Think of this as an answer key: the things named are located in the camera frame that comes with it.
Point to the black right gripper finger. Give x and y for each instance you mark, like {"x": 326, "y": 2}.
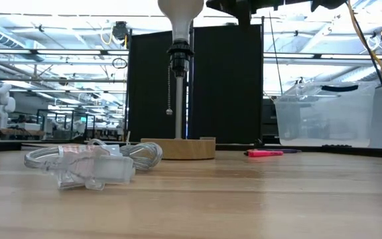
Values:
{"x": 225, "y": 5}

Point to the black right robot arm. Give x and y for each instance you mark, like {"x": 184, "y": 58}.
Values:
{"x": 327, "y": 3}

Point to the white lightbulb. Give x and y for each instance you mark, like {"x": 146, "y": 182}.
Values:
{"x": 181, "y": 16}

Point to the clear plastic storage bin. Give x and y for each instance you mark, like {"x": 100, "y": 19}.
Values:
{"x": 323, "y": 116}

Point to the black partition panel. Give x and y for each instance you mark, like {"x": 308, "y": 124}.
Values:
{"x": 227, "y": 83}

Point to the pink highlighter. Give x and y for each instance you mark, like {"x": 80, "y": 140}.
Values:
{"x": 264, "y": 153}

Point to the wooden base lamp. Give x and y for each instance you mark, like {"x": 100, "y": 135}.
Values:
{"x": 184, "y": 149}

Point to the clear plastic bag red print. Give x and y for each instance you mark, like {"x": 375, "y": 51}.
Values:
{"x": 78, "y": 152}

